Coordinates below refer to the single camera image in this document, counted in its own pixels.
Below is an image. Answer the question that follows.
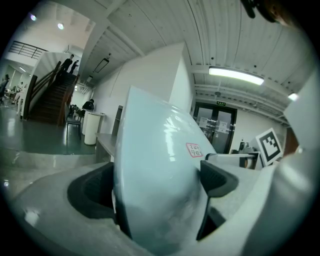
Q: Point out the dark wooden staircase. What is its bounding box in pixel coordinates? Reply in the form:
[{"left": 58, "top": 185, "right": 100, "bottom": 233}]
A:
[{"left": 22, "top": 60, "right": 80, "bottom": 127}]

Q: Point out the white cylindrical bin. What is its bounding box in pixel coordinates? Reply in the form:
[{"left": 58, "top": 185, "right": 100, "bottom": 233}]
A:
[
  {"left": 83, "top": 112, "right": 102, "bottom": 146},
  {"left": 81, "top": 109, "right": 89, "bottom": 136}
]

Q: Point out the long ceiling lamp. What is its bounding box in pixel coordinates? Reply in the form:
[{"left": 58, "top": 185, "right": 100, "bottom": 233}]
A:
[{"left": 208, "top": 65, "right": 265, "bottom": 87}]

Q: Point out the black balcony railing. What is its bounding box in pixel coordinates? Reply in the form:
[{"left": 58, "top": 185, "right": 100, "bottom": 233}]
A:
[{"left": 8, "top": 40, "right": 49, "bottom": 60}]

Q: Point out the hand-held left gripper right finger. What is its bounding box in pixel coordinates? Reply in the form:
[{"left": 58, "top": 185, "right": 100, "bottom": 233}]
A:
[{"left": 196, "top": 159, "right": 266, "bottom": 242}]

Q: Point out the grey table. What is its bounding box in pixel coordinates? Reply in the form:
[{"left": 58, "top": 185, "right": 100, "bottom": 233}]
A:
[{"left": 95, "top": 132, "right": 118, "bottom": 164}]

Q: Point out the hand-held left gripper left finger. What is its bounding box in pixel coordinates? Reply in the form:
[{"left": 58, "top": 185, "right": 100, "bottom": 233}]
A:
[{"left": 11, "top": 161, "right": 141, "bottom": 256}]

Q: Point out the black glass double door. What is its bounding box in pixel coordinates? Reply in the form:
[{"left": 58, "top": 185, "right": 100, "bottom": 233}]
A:
[{"left": 193, "top": 102, "right": 238, "bottom": 155}]

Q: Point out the black headset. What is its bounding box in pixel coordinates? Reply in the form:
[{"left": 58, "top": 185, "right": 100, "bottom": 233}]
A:
[{"left": 239, "top": 0, "right": 278, "bottom": 24}]

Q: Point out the black chair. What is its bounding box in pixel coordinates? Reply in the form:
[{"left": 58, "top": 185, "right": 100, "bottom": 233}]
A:
[{"left": 64, "top": 103, "right": 83, "bottom": 141}]

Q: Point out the hanging black panel lamp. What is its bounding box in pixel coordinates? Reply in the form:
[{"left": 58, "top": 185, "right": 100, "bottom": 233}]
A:
[{"left": 93, "top": 57, "right": 111, "bottom": 74}]

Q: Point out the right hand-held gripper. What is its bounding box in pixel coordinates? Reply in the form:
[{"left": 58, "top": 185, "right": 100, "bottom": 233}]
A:
[{"left": 204, "top": 127, "right": 284, "bottom": 170}]

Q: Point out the pale blue item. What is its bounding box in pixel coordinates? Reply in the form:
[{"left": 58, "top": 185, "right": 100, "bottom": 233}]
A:
[{"left": 113, "top": 84, "right": 219, "bottom": 256}]

